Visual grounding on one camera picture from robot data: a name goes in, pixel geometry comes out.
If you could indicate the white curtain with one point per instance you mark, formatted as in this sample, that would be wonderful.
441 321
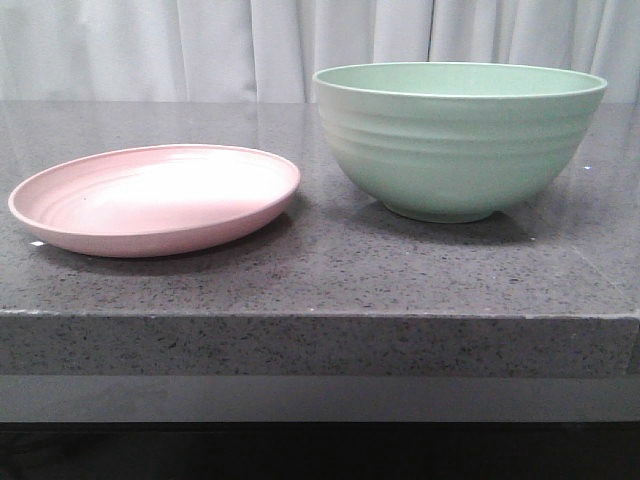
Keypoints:
267 51

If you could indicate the pink plate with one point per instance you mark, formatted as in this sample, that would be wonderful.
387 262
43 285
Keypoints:
155 200

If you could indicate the green ribbed bowl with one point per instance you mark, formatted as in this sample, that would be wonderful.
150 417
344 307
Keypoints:
454 142

